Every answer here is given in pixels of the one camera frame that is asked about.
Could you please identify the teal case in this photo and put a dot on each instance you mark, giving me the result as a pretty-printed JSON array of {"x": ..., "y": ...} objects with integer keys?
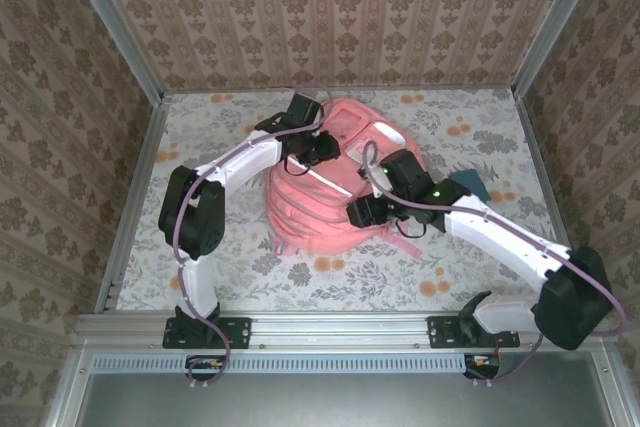
[{"x": 472, "y": 184}]

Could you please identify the pink backpack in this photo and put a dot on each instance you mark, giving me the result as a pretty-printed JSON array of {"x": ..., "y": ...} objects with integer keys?
[{"x": 310, "y": 212}]

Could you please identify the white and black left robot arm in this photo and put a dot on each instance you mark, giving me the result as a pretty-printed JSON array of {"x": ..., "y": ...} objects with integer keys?
[{"x": 240, "y": 159}]

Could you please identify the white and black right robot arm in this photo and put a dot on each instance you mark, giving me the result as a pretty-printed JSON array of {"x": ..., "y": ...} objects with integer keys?
[{"x": 500, "y": 237}]

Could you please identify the floral tablecloth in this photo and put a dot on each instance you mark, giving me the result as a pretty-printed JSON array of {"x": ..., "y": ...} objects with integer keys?
[{"x": 380, "y": 277}]

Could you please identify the grey metal sheet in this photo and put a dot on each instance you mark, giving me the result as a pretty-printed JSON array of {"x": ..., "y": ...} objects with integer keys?
[{"x": 325, "y": 402}]

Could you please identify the aluminium right side rail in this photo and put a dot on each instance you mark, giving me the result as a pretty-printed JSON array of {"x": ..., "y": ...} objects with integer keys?
[{"x": 535, "y": 147}]

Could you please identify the aluminium rail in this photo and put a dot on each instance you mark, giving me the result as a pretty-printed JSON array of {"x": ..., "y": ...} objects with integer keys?
[
  {"x": 152, "y": 122},
  {"x": 340, "y": 329},
  {"x": 535, "y": 147}
]

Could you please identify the aluminium left side rail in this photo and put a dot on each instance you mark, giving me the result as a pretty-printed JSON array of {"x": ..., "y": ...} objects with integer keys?
[{"x": 152, "y": 122}]

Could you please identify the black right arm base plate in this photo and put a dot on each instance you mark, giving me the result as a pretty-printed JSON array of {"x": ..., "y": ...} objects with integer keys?
[{"x": 440, "y": 332}]

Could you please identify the aluminium front rail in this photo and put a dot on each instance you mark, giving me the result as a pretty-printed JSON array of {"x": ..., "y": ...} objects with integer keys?
[{"x": 340, "y": 329}]

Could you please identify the aluminium left corner post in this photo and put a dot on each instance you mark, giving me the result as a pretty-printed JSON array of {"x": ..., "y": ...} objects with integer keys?
[{"x": 114, "y": 22}]

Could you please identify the aluminium corner post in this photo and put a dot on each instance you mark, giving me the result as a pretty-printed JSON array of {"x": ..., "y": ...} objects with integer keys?
[
  {"x": 557, "y": 22},
  {"x": 114, "y": 22}
]

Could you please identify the aluminium right corner post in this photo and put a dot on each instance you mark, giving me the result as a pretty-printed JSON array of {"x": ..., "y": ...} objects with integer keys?
[{"x": 557, "y": 22}]

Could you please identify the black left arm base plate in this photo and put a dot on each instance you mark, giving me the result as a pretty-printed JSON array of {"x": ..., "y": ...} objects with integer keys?
[{"x": 240, "y": 332}]

